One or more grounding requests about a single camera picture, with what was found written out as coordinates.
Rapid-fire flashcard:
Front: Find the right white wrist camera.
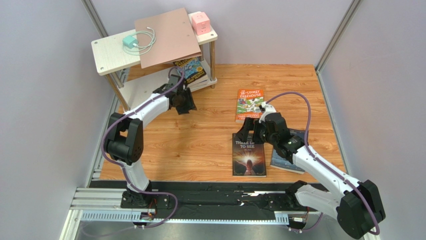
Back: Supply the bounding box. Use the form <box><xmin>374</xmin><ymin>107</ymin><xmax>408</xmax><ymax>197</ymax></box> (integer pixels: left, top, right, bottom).
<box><xmin>259</xmin><ymin>102</ymin><xmax>277</xmax><ymax>115</ymax></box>

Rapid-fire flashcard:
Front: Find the mint white charger cable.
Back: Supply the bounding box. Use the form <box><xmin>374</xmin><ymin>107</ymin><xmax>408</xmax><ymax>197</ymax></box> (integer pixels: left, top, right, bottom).
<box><xmin>122</xmin><ymin>26</ymin><xmax>157</xmax><ymax>56</ymax></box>

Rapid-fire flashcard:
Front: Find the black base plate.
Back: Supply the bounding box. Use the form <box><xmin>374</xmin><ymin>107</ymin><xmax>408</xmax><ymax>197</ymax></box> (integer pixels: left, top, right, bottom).
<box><xmin>89</xmin><ymin>180</ymin><xmax>308</xmax><ymax>220</ymax></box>

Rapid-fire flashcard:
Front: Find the blue-grey 1984 book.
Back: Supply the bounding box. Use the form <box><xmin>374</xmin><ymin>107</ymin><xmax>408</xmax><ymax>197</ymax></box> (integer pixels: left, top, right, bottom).
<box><xmin>270</xmin><ymin>128</ymin><xmax>305</xmax><ymax>174</ymax></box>

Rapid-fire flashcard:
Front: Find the pink cube power socket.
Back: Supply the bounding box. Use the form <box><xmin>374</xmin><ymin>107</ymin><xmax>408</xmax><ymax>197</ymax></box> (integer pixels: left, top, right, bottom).
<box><xmin>190</xmin><ymin>12</ymin><xmax>211</xmax><ymax>36</ymax></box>

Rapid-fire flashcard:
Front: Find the brown file folder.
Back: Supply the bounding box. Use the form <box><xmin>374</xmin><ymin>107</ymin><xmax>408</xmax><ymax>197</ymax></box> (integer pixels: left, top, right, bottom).
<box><xmin>134</xmin><ymin>7</ymin><xmax>201</xmax><ymax>69</ymax></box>

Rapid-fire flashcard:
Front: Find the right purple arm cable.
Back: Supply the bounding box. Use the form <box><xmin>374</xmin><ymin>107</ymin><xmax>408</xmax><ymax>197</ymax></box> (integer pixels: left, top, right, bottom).
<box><xmin>264</xmin><ymin>91</ymin><xmax>381</xmax><ymax>236</ymax></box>

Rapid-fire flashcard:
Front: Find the white two-tier shelf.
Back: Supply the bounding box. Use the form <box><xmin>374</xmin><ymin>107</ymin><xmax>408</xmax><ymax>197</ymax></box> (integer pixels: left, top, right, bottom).
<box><xmin>91</xmin><ymin>27</ymin><xmax>218</xmax><ymax>111</ymax></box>

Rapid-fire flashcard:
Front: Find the black three days book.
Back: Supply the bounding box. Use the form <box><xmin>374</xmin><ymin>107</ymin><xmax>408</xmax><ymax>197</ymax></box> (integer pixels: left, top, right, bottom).
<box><xmin>232</xmin><ymin>133</ymin><xmax>267</xmax><ymax>177</ymax></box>

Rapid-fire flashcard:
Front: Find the orange 78-storey treehouse book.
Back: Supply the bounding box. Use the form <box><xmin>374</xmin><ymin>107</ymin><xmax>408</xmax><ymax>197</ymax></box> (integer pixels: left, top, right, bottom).
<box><xmin>235</xmin><ymin>89</ymin><xmax>264</xmax><ymax>123</ymax></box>

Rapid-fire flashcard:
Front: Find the mint green charger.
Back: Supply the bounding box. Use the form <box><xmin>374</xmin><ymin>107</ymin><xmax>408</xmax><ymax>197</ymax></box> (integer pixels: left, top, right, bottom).
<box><xmin>122</xmin><ymin>35</ymin><xmax>139</xmax><ymax>49</ymax></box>

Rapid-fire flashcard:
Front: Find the blue 91-storey treehouse book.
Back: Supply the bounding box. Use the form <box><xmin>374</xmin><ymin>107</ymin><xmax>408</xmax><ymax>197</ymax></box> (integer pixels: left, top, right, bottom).
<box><xmin>187</xmin><ymin>75</ymin><xmax>210</xmax><ymax>92</ymax></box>

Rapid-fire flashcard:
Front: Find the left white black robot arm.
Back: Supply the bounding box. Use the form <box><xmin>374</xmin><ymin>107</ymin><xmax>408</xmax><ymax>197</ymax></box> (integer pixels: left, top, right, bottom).
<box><xmin>101</xmin><ymin>74</ymin><xmax>196</xmax><ymax>208</ymax></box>

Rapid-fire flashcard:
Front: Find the black 169-storey treehouse book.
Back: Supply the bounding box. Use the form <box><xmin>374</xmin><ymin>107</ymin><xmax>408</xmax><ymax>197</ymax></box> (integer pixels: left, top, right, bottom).
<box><xmin>173</xmin><ymin>57</ymin><xmax>207</xmax><ymax>85</ymax></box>

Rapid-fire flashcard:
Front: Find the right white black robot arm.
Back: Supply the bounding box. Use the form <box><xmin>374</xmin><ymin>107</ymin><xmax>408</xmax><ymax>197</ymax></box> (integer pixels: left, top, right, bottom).
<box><xmin>235</xmin><ymin>112</ymin><xmax>386</xmax><ymax>240</ymax></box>

